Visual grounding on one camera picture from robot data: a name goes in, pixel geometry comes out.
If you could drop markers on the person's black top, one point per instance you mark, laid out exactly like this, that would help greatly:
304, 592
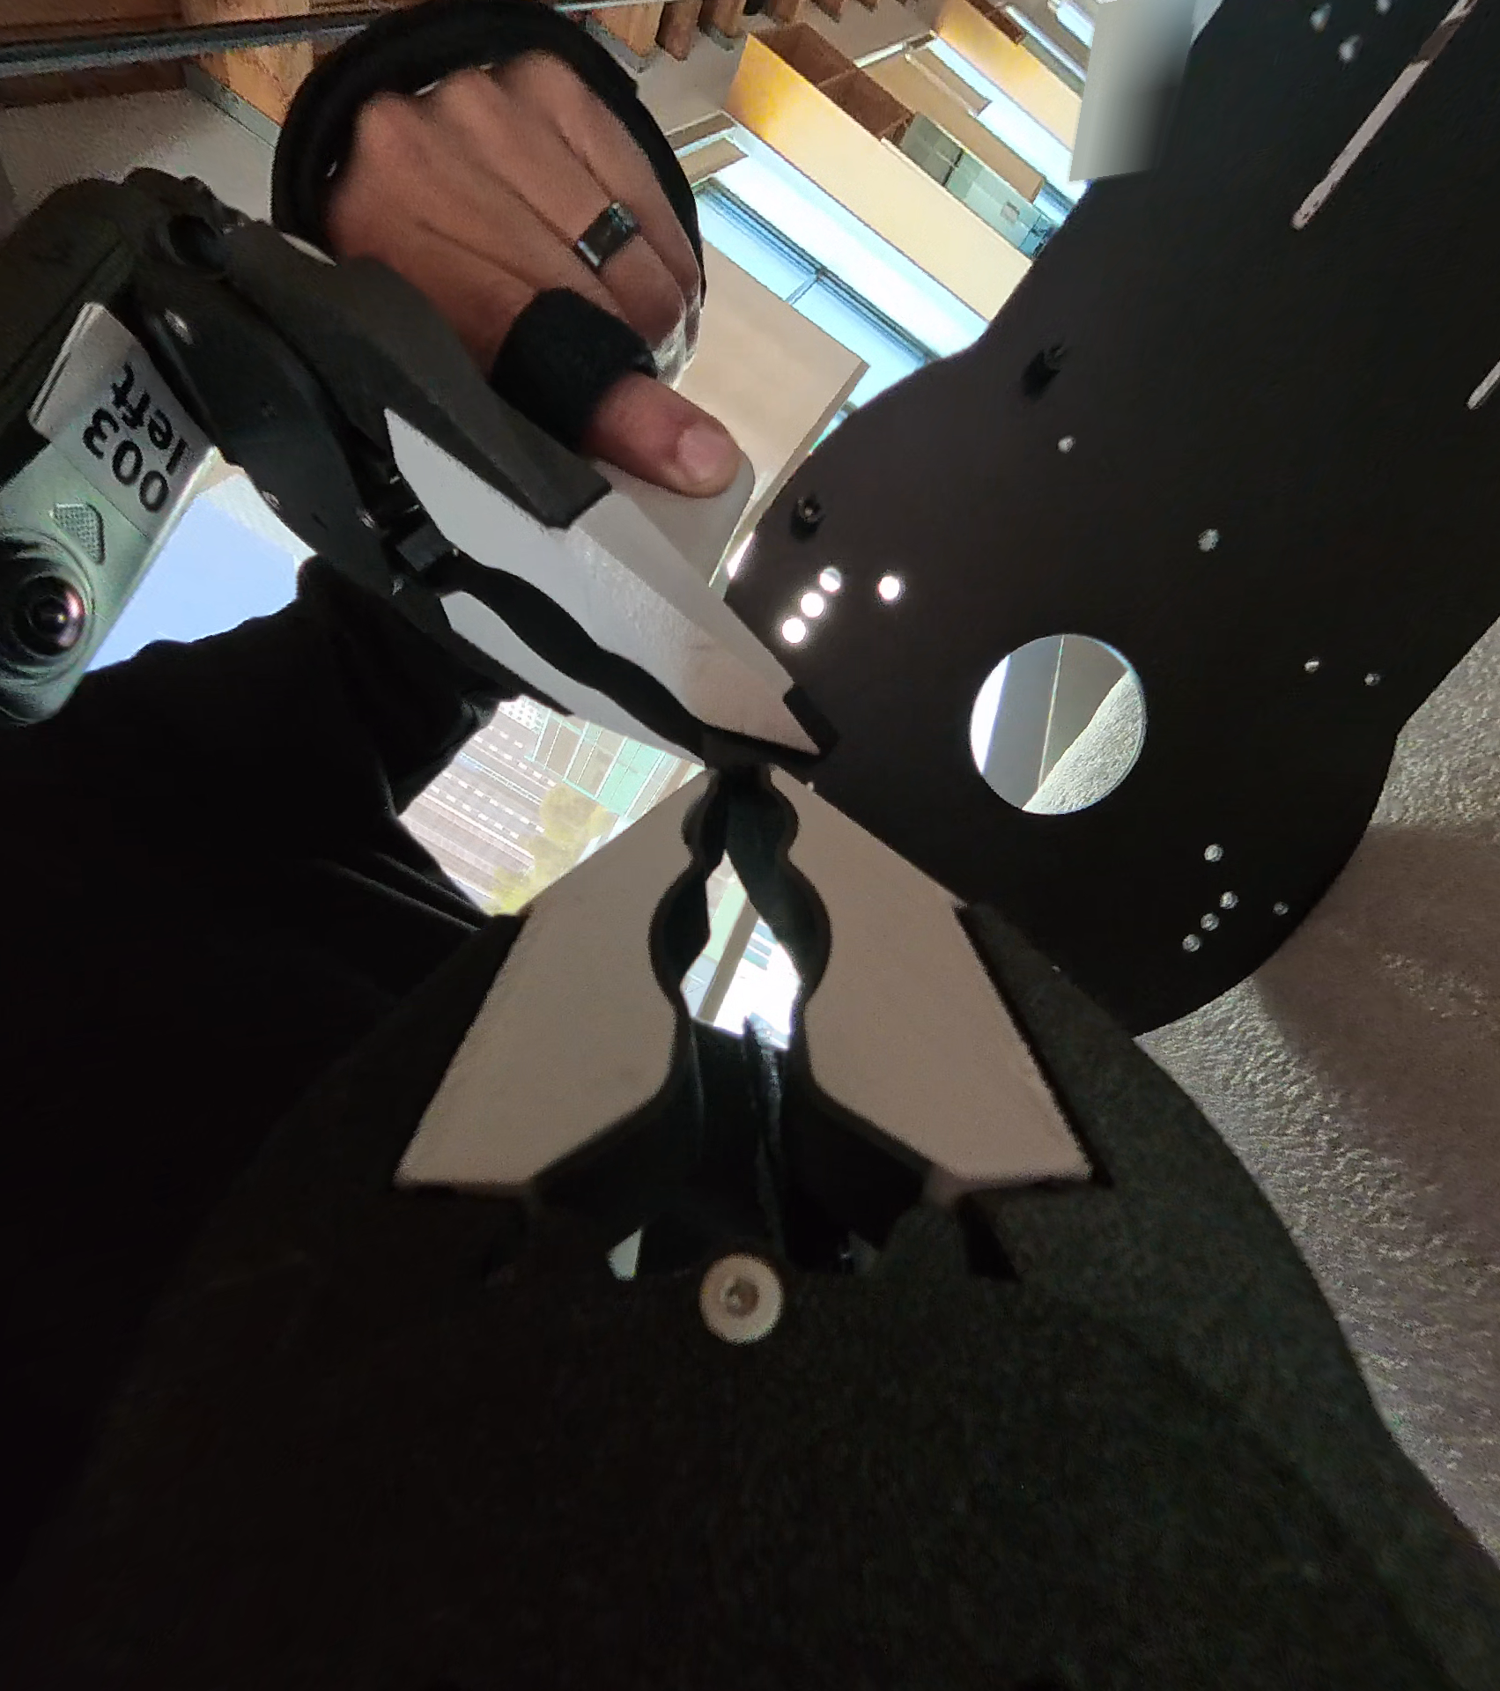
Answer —
103, 925

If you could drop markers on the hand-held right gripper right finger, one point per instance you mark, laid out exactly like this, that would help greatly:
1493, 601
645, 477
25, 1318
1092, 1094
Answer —
921, 1045

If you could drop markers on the white foam sheet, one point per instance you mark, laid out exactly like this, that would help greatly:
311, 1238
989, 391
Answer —
1463, 1256

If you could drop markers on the person's left hand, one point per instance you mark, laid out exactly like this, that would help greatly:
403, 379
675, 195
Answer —
486, 173

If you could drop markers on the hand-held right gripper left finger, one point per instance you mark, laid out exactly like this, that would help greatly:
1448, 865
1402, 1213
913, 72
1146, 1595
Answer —
551, 1045

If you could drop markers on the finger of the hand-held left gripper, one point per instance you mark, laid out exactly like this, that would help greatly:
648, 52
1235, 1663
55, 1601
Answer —
618, 595
539, 667

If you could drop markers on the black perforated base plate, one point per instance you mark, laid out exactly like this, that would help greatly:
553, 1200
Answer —
1226, 331

